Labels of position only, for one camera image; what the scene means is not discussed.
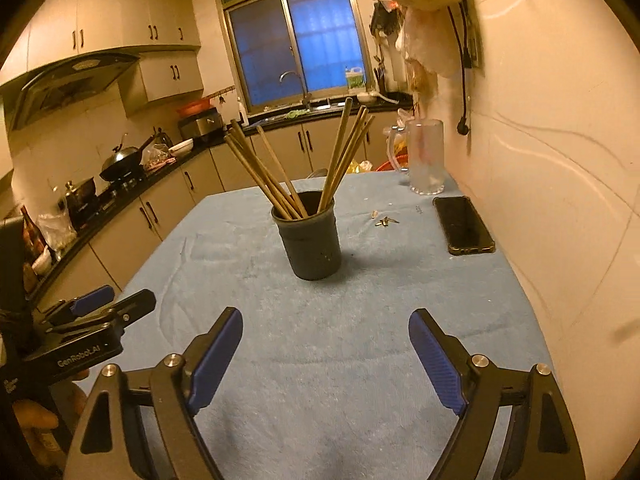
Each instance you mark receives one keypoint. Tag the black smartphone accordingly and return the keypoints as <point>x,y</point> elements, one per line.
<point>462,227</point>

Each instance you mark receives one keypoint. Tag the dark cooking pot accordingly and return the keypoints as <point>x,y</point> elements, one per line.
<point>82,192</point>

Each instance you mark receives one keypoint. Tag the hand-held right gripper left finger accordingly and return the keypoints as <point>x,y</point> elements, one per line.
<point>215,360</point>

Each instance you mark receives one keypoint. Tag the bunch of wooden chopsticks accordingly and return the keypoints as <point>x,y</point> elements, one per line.
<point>342,160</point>

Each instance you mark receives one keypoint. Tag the clear glass mug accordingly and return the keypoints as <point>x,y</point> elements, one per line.
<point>425,160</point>

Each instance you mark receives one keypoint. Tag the blue ribbed tablecloth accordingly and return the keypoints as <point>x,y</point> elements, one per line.
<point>325,335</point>

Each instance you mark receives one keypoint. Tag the green dish cloth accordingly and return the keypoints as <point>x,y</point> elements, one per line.
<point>296,114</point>

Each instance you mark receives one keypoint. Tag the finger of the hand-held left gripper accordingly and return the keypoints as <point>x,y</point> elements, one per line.
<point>135,307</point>
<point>95,297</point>

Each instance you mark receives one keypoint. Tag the crumpled plastic bag with packets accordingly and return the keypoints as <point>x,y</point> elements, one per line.
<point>157,156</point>

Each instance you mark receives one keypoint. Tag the black kitchen countertop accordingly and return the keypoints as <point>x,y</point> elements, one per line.
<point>197,152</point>

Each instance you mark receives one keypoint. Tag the countertop cutlery caddy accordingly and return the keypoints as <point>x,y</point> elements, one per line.
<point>380,77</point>

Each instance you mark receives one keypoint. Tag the dark cylindrical utensil holder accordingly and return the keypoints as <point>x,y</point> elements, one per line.
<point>310,250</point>

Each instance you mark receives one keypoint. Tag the green label plastic jug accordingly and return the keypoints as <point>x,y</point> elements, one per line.
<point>355,81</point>

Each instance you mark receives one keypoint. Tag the brown glass bottle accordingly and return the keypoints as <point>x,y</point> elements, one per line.
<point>32,240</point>

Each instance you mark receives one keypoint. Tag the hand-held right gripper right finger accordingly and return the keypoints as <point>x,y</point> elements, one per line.
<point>437,360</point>

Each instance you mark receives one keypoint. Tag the beige kitchen cabinets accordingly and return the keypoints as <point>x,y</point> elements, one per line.
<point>125,240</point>
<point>110,15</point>

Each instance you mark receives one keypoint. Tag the person's left hand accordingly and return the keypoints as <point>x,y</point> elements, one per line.
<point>35,412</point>

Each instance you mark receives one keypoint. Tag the beige lower kitchen cabinets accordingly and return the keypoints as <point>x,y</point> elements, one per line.
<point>125,240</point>

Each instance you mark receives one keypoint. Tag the white dish soap bottle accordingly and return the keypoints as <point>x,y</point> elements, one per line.
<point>243,110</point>

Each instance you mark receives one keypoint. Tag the grey round metal object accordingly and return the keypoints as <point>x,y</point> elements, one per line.
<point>318,174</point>

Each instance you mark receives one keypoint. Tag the chrome kitchen faucet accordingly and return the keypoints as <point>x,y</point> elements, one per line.
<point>306,100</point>

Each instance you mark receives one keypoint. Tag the white bowl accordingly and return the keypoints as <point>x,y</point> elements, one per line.
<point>181,147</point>

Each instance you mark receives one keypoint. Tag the beige upper kitchen cabinets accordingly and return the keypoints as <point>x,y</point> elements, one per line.
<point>110,15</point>

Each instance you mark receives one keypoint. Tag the orange plastic bags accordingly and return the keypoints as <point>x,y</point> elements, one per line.
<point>360,165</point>

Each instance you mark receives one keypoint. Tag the kitchen window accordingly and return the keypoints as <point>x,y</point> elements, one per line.
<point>320,35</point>

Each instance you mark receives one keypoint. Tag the dark range hood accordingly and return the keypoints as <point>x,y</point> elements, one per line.
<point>65,82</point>

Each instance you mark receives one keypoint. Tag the black gas stove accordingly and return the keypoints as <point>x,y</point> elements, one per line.
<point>120,185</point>

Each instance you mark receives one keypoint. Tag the small metal keys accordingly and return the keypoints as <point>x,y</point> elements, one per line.
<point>384,221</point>

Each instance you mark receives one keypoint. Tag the red plastic basin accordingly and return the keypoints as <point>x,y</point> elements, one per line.
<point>192,106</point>

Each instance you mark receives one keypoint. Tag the black wok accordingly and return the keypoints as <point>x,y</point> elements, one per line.
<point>120,162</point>

